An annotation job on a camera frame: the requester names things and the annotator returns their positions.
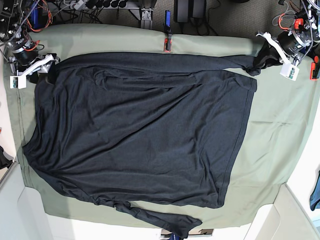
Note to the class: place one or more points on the centre orange black clamp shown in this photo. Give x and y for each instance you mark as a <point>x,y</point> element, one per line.
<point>167,31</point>

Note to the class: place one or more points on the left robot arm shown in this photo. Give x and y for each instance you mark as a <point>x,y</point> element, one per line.
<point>300,31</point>

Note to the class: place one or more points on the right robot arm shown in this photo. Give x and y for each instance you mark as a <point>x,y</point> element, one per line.
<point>18,19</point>

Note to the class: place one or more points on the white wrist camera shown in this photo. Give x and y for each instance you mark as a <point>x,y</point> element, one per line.
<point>289,71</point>
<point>18,82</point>

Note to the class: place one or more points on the green table cloth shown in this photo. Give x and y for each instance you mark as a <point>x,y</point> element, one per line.
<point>281,119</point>

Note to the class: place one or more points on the orange black clamp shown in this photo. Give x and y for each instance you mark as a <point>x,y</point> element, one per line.
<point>167,31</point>
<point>315,69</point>
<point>174,237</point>

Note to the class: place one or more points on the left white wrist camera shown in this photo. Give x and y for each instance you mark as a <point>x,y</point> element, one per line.
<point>289,71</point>

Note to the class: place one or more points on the right orange black clamp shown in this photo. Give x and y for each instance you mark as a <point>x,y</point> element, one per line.
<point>315,69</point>

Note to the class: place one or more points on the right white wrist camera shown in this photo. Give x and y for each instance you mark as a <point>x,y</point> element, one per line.
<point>18,82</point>

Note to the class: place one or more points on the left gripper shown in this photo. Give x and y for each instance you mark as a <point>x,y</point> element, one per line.
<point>283,49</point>

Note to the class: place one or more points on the black power adapter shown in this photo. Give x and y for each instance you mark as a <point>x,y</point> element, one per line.
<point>185,10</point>

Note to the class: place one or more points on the dark long-sleeve T-shirt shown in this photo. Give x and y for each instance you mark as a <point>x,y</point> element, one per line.
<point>120,127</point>

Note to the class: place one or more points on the grey aluminium frame bracket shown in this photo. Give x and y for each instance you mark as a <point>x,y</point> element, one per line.
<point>146,18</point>

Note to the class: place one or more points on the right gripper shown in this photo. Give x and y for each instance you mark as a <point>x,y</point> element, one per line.
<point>26,56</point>

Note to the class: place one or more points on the bottom orange black clamp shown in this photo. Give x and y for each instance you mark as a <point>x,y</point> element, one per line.
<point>174,237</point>

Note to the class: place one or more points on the white power strip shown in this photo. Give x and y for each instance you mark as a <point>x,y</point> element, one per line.
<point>74,4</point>

